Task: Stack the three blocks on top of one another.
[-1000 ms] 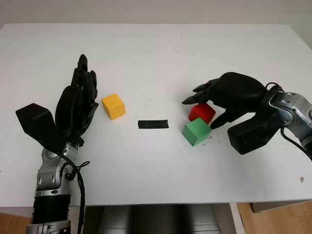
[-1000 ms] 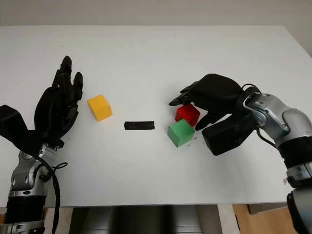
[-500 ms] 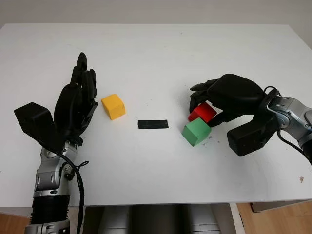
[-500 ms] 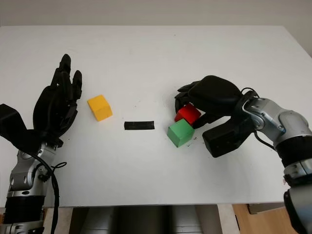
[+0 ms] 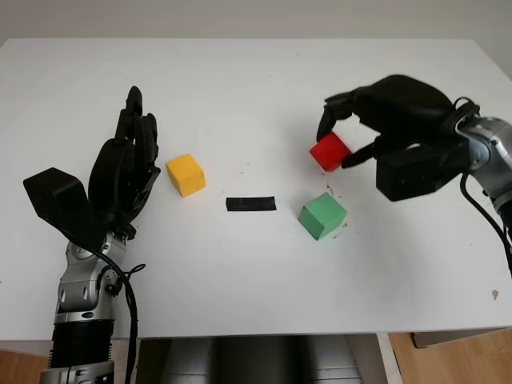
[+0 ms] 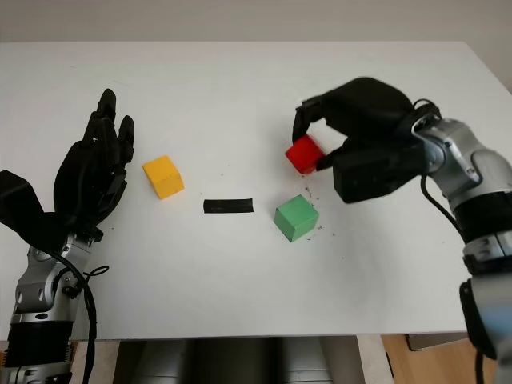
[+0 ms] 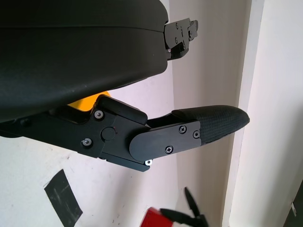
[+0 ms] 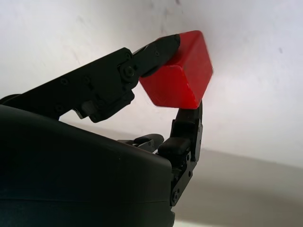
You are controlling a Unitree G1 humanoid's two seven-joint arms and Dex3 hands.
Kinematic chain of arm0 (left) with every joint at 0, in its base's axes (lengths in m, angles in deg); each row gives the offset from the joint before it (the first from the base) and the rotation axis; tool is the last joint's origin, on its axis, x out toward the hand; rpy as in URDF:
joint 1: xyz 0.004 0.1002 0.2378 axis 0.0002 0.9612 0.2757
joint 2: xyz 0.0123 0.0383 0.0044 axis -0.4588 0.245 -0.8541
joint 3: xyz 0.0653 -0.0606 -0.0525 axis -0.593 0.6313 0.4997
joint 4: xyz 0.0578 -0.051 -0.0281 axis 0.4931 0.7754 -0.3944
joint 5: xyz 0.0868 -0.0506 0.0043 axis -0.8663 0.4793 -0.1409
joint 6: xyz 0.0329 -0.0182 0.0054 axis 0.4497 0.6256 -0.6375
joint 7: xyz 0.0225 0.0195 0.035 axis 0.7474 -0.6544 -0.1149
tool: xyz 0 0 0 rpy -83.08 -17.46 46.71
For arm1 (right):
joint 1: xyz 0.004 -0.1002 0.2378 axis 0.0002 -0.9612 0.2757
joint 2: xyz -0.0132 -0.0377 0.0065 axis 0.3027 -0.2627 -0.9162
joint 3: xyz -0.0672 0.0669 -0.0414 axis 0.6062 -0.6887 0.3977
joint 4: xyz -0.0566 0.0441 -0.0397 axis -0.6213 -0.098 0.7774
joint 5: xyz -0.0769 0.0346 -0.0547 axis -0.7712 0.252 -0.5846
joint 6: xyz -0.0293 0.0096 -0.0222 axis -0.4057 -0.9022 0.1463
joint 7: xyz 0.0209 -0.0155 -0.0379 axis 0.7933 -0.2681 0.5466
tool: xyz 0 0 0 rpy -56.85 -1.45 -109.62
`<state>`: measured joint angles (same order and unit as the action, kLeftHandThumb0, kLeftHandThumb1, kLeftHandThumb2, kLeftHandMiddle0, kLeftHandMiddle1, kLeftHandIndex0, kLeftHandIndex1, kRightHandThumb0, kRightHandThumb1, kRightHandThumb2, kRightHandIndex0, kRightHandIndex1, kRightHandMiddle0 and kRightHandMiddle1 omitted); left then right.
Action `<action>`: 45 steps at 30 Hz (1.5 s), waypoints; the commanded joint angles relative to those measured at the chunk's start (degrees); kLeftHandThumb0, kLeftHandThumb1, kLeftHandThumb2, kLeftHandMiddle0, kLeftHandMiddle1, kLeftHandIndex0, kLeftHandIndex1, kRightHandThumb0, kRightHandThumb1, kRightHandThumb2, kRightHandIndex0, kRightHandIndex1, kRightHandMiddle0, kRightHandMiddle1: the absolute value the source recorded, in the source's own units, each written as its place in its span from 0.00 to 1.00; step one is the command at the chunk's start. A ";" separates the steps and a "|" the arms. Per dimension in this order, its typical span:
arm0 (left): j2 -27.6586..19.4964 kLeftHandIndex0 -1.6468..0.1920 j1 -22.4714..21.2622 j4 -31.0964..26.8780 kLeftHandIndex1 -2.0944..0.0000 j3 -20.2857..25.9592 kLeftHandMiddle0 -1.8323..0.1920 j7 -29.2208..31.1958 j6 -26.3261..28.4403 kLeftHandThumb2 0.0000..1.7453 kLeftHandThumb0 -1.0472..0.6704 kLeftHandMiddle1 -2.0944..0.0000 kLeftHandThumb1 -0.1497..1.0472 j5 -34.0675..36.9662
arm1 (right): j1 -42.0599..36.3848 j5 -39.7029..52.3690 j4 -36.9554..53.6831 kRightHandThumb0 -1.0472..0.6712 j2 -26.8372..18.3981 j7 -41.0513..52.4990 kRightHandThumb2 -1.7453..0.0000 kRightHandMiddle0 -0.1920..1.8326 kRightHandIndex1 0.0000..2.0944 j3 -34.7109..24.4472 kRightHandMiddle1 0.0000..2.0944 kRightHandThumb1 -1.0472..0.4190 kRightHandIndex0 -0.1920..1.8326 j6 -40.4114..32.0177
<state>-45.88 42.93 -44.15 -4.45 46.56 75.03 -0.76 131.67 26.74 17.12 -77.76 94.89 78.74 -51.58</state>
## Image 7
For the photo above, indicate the dark grey panel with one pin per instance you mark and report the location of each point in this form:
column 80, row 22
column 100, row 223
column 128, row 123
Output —
column 298, row 208

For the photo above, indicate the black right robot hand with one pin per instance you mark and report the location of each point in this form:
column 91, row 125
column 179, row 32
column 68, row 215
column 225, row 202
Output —
column 187, row 221

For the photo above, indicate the yellow wooden block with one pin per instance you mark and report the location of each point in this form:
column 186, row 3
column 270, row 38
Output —
column 86, row 104

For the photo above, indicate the red wooden block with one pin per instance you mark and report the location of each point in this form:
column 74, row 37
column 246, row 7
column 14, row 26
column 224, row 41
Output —
column 151, row 218

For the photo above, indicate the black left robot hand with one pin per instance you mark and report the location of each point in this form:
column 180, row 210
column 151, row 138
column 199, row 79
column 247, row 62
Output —
column 71, row 59

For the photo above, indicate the black tape mark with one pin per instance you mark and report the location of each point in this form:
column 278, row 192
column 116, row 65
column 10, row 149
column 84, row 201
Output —
column 62, row 198

